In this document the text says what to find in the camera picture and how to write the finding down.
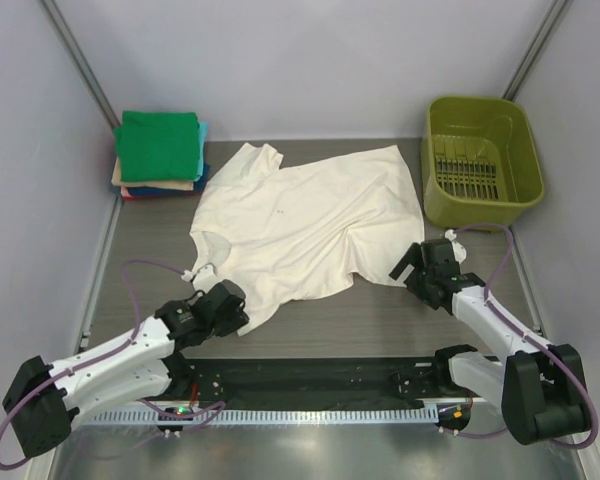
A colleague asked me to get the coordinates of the green folded t shirt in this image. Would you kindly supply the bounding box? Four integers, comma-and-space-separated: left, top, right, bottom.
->
114, 110, 200, 183

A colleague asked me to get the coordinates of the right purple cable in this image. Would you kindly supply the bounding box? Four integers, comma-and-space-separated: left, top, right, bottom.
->
442, 223, 597, 449

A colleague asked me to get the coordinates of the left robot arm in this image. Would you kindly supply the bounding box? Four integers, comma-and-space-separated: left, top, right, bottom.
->
2, 280, 249, 459

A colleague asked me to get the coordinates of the white t shirt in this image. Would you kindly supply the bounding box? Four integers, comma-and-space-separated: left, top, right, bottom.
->
190, 143, 425, 336

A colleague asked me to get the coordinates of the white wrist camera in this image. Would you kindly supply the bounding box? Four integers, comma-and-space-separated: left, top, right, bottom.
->
444, 229, 467, 264
181, 264, 218, 292

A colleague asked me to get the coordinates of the purple cable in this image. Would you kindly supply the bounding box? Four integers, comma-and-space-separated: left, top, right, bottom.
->
0, 257, 229, 471
442, 223, 597, 449

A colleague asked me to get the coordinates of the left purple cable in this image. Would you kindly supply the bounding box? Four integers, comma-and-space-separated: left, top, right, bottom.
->
0, 257, 229, 471

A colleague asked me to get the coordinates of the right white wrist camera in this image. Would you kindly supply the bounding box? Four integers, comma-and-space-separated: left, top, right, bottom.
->
444, 229, 467, 264

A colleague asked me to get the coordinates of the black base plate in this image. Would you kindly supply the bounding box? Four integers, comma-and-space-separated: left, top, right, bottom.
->
187, 357, 468, 411

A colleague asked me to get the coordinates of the slotted cable duct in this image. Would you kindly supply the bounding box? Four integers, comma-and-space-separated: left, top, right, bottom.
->
87, 404, 439, 426

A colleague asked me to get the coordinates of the light blue folded t shirt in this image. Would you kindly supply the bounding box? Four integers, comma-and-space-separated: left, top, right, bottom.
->
196, 121, 209, 180

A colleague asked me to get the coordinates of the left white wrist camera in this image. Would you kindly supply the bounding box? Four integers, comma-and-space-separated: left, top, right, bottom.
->
181, 264, 218, 292

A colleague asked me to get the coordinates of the right corner aluminium post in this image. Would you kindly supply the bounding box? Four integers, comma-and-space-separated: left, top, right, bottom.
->
502, 0, 574, 102

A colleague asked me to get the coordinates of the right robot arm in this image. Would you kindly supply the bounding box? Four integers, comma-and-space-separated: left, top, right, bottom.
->
389, 239, 597, 445

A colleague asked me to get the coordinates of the left corner aluminium post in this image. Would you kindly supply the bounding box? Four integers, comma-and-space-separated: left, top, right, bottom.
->
38, 0, 120, 129

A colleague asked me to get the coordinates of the olive green plastic bin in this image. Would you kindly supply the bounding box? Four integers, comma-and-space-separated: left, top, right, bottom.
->
420, 96, 545, 230

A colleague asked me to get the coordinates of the aluminium frame rail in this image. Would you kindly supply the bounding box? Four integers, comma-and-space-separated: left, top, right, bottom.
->
40, 362, 589, 406

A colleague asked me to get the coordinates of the corner aluminium post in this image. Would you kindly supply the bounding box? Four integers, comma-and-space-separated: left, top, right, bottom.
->
502, 0, 574, 102
38, 0, 120, 129

